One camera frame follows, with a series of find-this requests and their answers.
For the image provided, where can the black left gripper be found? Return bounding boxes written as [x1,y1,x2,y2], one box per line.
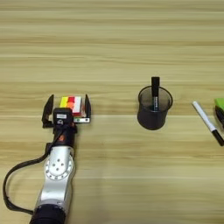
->
[41,94,92,147]

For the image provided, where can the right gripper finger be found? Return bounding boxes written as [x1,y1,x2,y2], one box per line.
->
[214,105,224,130]

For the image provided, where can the multicolour puzzle cube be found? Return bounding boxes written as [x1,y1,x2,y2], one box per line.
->
[59,95,87,117]

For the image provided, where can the green rectangular block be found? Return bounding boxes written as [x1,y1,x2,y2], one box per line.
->
[213,97,224,113]

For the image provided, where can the white marker black cap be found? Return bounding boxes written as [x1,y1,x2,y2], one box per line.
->
[192,101,224,147]

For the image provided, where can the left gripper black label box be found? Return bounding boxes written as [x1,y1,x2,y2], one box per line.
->
[52,107,74,127]

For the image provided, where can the black mesh pen cup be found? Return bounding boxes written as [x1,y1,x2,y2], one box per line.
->
[136,85,174,131]

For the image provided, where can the black marker pen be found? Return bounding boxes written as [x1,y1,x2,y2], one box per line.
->
[150,76,161,112]

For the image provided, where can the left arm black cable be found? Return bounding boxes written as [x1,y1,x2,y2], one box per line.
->
[3,143,60,216]

